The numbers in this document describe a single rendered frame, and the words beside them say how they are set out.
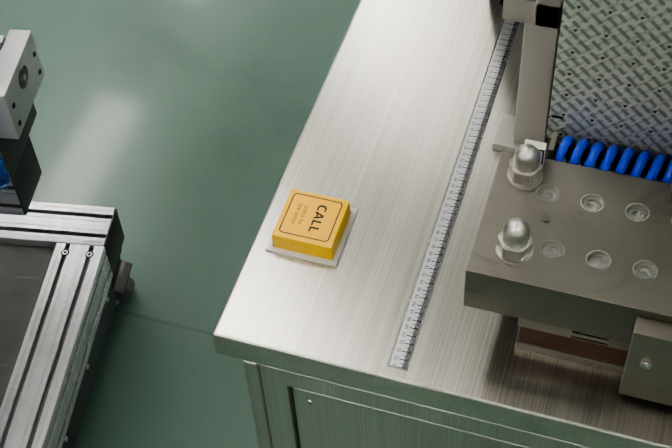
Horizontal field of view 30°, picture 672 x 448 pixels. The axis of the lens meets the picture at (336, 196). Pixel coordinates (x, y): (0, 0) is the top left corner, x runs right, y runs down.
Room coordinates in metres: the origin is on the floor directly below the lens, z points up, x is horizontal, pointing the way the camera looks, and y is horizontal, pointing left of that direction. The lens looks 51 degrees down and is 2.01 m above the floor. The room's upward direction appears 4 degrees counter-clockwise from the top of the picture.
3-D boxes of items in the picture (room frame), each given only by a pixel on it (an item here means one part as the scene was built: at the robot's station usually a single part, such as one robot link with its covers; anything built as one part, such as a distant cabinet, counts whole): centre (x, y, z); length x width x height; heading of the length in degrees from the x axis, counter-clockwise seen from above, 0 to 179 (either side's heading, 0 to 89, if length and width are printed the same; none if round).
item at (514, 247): (0.72, -0.17, 1.05); 0.04 x 0.04 x 0.04
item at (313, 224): (0.86, 0.03, 0.91); 0.07 x 0.07 x 0.02; 69
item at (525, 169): (0.81, -0.19, 1.05); 0.04 x 0.04 x 0.04
